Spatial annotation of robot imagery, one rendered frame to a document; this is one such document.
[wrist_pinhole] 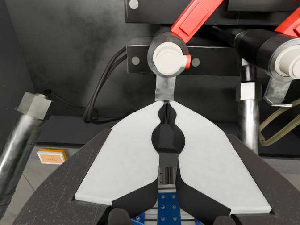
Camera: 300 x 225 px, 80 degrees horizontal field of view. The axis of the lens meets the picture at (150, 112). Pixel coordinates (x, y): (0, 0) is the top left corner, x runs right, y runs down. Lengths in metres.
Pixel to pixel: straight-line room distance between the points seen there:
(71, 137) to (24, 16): 0.26
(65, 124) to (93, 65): 0.16
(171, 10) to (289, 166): 0.36
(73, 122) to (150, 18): 0.33
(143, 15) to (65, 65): 0.27
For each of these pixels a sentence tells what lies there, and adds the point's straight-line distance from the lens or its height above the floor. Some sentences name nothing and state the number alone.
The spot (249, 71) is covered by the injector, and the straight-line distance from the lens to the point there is 0.20.
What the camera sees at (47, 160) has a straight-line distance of 0.44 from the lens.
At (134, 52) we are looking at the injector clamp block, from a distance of 0.25.
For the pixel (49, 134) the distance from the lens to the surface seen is 0.47.
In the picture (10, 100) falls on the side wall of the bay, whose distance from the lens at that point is 0.47.
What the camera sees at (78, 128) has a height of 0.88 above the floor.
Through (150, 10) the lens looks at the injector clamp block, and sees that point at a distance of 0.24.
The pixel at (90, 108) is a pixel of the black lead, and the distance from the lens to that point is 0.24.
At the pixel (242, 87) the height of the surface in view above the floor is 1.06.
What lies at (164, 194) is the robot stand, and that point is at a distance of 0.83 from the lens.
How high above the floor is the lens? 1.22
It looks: 59 degrees down
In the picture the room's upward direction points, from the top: 173 degrees counter-clockwise
